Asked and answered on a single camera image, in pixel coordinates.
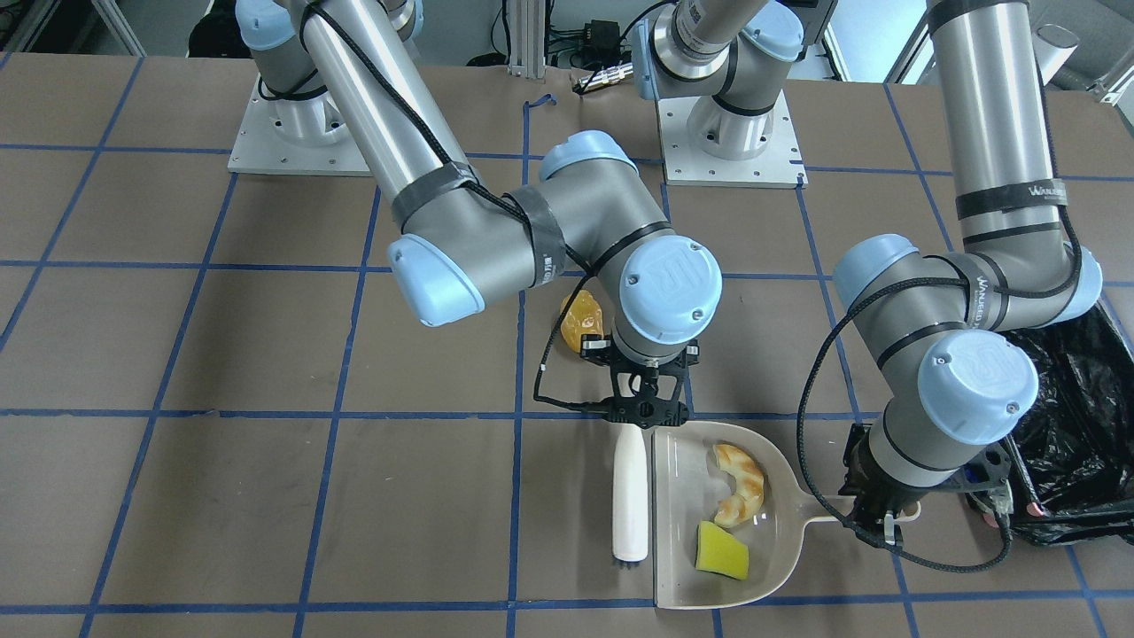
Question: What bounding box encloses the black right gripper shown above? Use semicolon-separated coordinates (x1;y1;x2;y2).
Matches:
579;335;700;429

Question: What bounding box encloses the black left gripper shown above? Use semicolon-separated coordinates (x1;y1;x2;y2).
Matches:
838;424;1015;545

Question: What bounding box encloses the beige hand brush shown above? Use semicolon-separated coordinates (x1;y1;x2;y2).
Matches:
612;423;649;564

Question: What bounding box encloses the croissant toy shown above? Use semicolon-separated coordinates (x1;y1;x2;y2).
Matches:
713;443;765;529

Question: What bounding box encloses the yellow potato toy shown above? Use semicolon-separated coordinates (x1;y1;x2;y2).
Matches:
558;288;607;354

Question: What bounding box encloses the beige plastic dustpan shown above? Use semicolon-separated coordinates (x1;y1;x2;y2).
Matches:
652;420;922;611

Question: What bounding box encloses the yellow sponge piece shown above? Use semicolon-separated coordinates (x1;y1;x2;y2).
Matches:
694;520;750;580

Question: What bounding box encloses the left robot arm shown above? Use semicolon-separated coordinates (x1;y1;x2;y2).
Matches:
833;1;1103;552

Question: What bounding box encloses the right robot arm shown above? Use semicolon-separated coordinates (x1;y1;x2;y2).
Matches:
235;1;722;428

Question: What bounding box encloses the bin with black bag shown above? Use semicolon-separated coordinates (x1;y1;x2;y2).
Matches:
1005;304;1133;548

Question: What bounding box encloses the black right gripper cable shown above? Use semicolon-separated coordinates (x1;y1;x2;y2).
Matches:
297;0;621;412

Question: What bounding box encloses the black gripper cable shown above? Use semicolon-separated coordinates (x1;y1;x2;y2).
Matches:
796;266;1015;575
297;0;621;412

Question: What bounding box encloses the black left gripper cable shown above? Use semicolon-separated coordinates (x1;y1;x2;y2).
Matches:
796;266;1015;575

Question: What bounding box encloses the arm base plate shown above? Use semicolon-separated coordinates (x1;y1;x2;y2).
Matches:
655;92;809;189
228;78;371;177

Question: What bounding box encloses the aluminium frame post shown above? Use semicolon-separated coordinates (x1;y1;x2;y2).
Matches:
501;0;548;80

